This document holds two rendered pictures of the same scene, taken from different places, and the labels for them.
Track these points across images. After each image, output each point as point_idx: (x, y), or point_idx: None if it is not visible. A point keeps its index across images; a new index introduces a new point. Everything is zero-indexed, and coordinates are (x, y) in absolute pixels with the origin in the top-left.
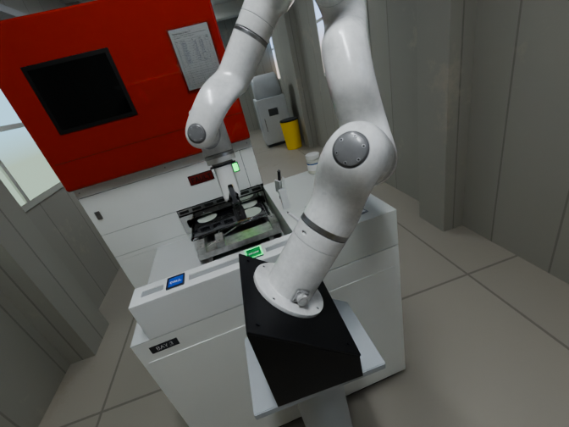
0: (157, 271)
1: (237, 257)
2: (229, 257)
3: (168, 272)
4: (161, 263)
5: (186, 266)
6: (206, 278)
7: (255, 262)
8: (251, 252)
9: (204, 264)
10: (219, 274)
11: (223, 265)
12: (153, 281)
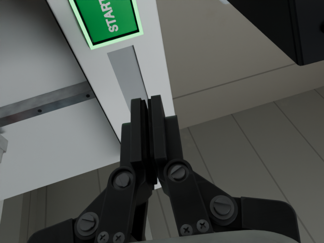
0: (25, 184)
1: (111, 63)
2: (102, 87)
3: (27, 170)
4: (1, 190)
5: (8, 154)
6: (168, 112)
7: (318, 2)
8: (101, 22)
9: (118, 130)
10: (169, 89)
11: (132, 90)
12: (52, 177)
